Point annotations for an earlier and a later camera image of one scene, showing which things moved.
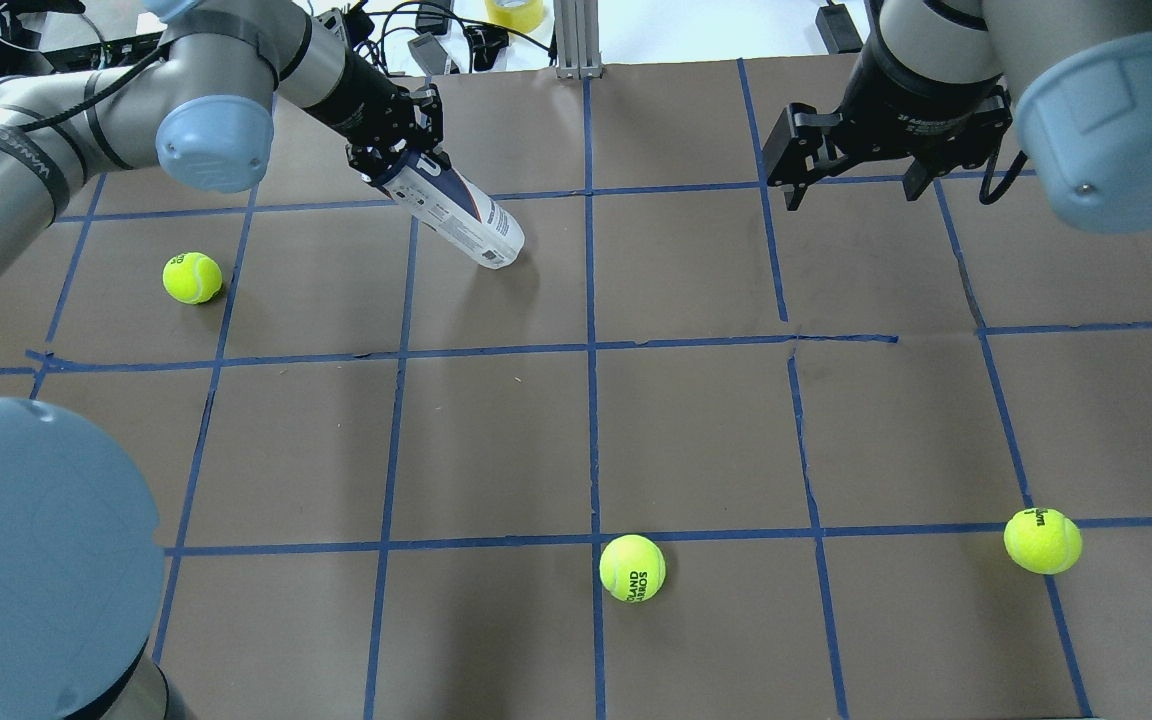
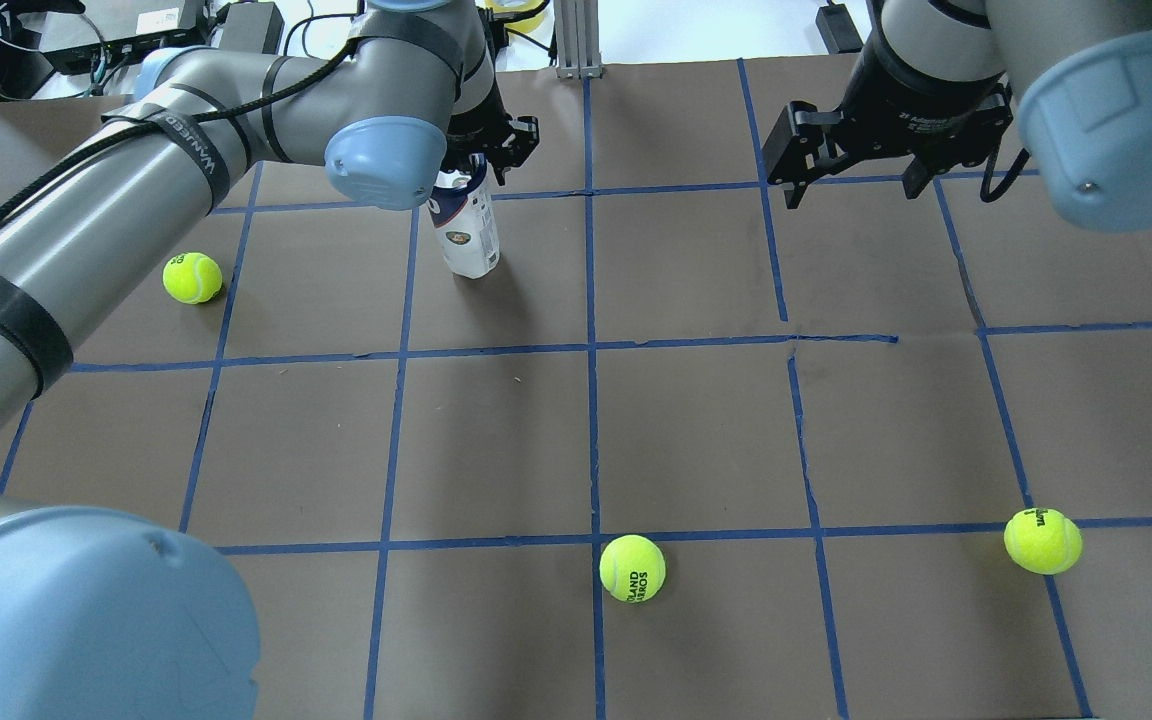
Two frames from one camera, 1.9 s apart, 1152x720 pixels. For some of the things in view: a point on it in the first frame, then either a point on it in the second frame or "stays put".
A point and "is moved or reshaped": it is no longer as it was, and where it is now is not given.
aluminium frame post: [576, 29] stays put
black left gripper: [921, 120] stays put
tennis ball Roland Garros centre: [632, 569] stays put
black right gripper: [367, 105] to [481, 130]
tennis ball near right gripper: [192, 277] stays put
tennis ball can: [473, 222] is moved or reshaped
